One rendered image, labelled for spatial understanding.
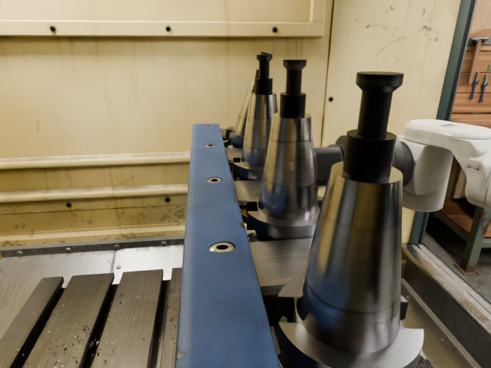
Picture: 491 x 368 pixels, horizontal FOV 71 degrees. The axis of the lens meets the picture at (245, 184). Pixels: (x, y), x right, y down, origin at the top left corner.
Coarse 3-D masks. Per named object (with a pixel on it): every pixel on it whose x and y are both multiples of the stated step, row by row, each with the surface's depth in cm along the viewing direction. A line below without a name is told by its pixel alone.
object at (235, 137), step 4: (228, 128) 46; (232, 128) 47; (228, 132) 45; (232, 132) 45; (228, 136) 46; (232, 136) 43; (236, 136) 43; (240, 136) 43; (228, 140) 46; (232, 140) 44; (236, 140) 43; (240, 140) 43; (224, 144) 46; (228, 144) 46; (232, 144) 44; (236, 144) 44; (240, 144) 43
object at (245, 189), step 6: (240, 180) 33; (246, 180) 33; (252, 180) 33; (258, 180) 33; (240, 186) 31; (246, 186) 31; (252, 186) 31; (258, 186) 31; (240, 192) 30; (246, 192) 30; (252, 192) 30; (258, 192) 30; (240, 198) 29; (246, 198) 29; (240, 204) 28
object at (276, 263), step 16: (288, 240) 23; (304, 240) 23; (256, 256) 21; (272, 256) 21; (288, 256) 21; (304, 256) 21; (256, 272) 19; (272, 272) 19; (288, 272) 19; (272, 288) 18
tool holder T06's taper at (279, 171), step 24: (288, 120) 22; (288, 144) 22; (312, 144) 23; (264, 168) 24; (288, 168) 23; (312, 168) 23; (264, 192) 24; (288, 192) 23; (312, 192) 24; (288, 216) 23
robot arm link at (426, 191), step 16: (400, 144) 44; (416, 144) 45; (400, 160) 43; (416, 160) 45; (432, 160) 45; (448, 160) 45; (416, 176) 45; (432, 176) 46; (448, 176) 47; (416, 192) 46; (432, 192) 46; (416, 208) 48; (432, 208) 47
